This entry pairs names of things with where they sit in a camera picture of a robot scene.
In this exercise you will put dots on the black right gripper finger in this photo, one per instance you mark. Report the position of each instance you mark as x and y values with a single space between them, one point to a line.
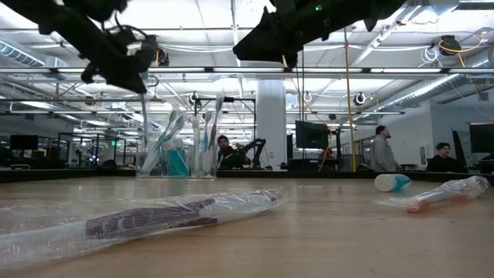
274 56
266 32

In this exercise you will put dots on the small black monitor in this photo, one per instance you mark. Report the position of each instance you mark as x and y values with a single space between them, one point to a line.
24 142

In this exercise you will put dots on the large black monitor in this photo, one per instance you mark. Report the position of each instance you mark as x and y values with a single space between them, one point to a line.
482 137

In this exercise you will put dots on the white building pillar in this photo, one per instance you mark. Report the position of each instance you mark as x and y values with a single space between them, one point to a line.
271 123

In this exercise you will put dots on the clear acrylic organizer box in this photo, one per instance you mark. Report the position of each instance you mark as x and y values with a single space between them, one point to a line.
154 174

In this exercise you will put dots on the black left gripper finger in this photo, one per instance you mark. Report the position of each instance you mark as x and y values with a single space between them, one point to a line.
133 74
133 85

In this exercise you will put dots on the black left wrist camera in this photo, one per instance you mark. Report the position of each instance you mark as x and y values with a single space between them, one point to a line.
143 48

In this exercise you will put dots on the black monitor on stand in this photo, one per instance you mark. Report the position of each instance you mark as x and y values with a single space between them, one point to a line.
312 135

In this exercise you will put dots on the black background robot arm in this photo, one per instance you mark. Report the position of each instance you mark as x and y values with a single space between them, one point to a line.
256 144

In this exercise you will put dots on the orange toothbrush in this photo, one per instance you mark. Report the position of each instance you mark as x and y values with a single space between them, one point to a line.
432 199

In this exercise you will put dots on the purple toothbrush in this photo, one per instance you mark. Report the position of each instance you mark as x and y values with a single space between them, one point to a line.
135 222

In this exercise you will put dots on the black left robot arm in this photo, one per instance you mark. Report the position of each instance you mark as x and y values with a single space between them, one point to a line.
58 19

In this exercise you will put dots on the black cage frame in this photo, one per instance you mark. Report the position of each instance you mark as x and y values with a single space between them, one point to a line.
92 134

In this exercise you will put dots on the black equipment case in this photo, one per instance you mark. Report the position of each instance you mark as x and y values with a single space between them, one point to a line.
303 164

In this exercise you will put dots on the person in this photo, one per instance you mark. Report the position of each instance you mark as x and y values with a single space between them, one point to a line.
225 156
384 154
444 164

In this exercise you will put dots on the yellow vertical pole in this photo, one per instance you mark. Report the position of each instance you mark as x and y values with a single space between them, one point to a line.
350 123

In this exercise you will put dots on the black table edge rail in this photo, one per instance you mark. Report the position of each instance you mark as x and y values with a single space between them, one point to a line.
77 173

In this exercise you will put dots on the black metal gantry frame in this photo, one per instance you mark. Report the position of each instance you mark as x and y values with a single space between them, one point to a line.
239 99

